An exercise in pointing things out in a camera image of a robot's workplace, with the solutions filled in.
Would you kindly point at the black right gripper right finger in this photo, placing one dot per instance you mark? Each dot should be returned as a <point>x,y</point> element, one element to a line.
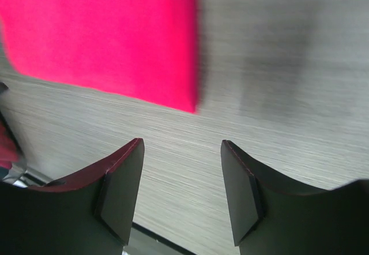
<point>271,213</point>

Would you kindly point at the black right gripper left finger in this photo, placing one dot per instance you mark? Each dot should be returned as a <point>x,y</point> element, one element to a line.
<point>87,212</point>

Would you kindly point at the pink t shirt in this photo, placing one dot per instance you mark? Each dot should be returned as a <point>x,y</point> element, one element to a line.
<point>144,49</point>

